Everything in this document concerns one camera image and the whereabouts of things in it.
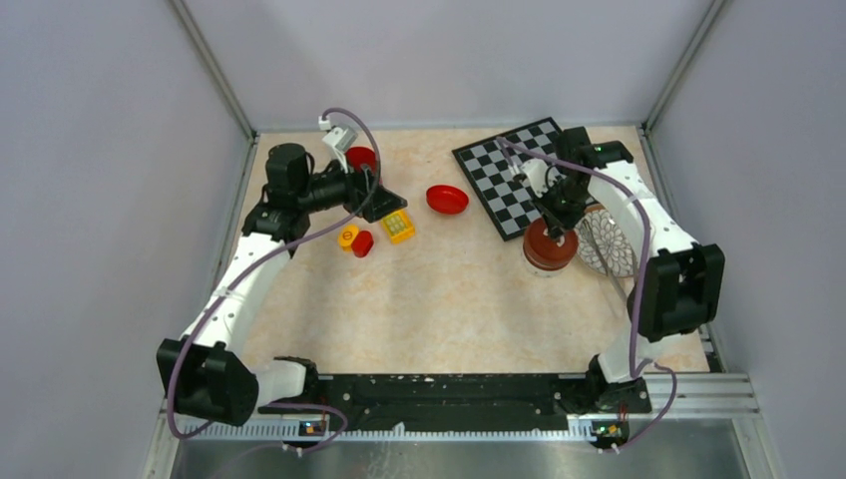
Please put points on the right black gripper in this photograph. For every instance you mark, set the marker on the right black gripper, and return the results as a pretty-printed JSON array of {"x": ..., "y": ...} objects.
[{"x": 555, "y": 222}]

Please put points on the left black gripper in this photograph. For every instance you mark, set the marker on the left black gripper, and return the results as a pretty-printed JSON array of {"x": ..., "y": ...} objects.
[{"x": 368, "y": 199}]

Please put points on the red cylindrical cup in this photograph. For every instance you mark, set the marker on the red cylindrical cup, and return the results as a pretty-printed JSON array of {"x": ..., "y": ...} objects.
[{"x": 359, "y": 159}]

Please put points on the brown round lid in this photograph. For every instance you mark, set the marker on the brown round lid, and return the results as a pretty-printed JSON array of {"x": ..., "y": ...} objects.
[{"x": 540, "y": 249}]

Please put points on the steel lunch box bowl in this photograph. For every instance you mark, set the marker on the steel lunch box bowl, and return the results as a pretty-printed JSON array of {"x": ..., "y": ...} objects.
[{"x": 544, "y": 272}]

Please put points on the red oval dish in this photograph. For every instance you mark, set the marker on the red oval dish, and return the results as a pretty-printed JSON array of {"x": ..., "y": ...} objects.
[{"x": 447, "y": 200}]

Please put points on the silver metal tongs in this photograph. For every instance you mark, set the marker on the silver metal tongs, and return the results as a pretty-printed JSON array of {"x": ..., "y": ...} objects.
[{"x": 622, "y": 286}]

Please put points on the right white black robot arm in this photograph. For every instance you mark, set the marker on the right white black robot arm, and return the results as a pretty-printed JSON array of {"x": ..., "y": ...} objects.
[{"x": 678, "y": 280}]

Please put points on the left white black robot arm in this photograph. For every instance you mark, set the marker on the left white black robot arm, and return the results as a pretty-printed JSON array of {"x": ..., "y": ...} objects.
[{"x": 202, "y": 373}]

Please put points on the yellow toy block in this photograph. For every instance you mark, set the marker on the yellow toy block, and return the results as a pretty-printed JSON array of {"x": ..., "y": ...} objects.
[{"x": 347, "y": 236}]

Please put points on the red toy block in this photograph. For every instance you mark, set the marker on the red toy block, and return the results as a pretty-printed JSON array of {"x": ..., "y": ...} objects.
[{"x": 362, "y": 244}]

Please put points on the yellow toy tray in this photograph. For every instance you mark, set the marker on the yellow toy tray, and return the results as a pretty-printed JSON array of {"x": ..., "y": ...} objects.
[{"x": 398, "y": 226}]

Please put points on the black white chessboard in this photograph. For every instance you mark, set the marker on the black white chessboard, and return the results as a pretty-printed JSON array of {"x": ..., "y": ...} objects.
[{"x": 507, "y": 204}]

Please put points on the patterned round plate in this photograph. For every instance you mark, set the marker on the patterned round plate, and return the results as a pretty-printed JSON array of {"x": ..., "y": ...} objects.
[{"x": 603, "y": 246}]

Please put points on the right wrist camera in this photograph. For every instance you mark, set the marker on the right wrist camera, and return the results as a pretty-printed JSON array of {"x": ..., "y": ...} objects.
[{"x": 531, "y": 175}]

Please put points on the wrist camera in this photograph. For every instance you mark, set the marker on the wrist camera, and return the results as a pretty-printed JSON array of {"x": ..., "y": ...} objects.
[
  {"x": 338, "y": 139},
  {"x": 531, "y": 175}
]

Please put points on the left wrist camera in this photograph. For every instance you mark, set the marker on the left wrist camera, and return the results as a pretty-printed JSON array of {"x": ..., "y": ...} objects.
[{"x": 338, "y": 139}]

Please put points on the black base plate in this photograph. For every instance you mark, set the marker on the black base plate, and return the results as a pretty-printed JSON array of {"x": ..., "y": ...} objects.
[{"x": 485, "y": 402}]

